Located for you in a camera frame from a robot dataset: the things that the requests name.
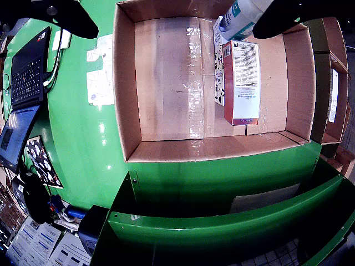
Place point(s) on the black white picture card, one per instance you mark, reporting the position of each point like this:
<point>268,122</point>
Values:
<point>41,163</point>

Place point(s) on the cow print carton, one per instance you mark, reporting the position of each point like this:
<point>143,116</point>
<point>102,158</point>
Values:
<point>219,72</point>

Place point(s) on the shallow cardboard tray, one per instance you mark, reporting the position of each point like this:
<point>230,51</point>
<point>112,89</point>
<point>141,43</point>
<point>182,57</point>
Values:
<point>172,83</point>

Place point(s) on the cardboard box with olive flap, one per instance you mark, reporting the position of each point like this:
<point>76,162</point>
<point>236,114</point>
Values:
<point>341,110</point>

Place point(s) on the white printed document sheet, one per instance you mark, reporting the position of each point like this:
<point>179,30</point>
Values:
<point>19,246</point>
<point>69,252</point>
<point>41,238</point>

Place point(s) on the crumpled white paper sheet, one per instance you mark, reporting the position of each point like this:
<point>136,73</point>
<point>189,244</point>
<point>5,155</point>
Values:
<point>106,55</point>

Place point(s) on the black rounded object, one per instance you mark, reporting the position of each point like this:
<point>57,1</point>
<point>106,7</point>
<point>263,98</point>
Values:
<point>36,199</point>

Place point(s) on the green metal shelf unit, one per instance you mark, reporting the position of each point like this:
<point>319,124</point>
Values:
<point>222,230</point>

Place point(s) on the white bottle teal label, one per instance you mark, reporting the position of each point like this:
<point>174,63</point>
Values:
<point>241,19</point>

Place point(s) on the black rounded device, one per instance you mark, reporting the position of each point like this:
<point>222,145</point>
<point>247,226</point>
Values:
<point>93,230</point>

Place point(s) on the small white paper slip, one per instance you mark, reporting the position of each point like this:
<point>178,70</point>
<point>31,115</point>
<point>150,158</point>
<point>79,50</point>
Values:
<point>94,55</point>

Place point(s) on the white printed paper card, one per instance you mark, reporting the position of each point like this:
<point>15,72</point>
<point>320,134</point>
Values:
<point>100,86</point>

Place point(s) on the white power adapter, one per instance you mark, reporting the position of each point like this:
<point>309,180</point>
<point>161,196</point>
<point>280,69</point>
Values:
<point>62,38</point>

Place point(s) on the blue cylindrical object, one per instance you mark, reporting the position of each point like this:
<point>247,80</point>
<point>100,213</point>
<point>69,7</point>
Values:
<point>76,214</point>

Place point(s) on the red-brown product box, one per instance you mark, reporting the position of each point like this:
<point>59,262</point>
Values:
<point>244,83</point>

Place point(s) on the white product box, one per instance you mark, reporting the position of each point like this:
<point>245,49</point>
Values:
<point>333,94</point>

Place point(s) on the grey flat panel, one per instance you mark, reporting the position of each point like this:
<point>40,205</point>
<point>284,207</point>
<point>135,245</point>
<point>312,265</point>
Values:
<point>263,199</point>

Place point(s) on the blue red small gadget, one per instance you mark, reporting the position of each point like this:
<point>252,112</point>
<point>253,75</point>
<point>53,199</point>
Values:
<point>55,202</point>

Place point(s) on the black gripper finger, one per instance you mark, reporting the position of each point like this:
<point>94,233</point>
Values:
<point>66,16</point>
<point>285,16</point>

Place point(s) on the black laptop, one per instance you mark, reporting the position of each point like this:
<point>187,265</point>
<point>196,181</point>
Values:
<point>27,74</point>

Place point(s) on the plain open cardboard box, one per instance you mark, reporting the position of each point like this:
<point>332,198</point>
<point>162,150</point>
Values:
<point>335,36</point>

